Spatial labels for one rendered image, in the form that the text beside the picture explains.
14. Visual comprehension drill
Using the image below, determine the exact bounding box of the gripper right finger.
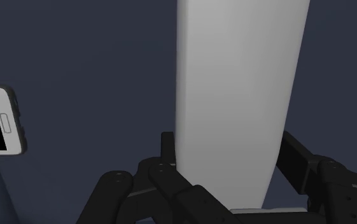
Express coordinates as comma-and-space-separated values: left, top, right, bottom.
275, 130, 357, 224

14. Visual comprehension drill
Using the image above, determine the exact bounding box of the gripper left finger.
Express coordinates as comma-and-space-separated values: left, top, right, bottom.
75, 131, 242, 224

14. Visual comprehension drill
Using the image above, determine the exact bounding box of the white tall rounded object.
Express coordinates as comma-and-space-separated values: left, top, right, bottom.
174, 0, 311, 211

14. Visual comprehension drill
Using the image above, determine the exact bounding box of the white smartphone with black screen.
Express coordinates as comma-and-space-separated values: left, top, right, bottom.
0, 84, 28, 156

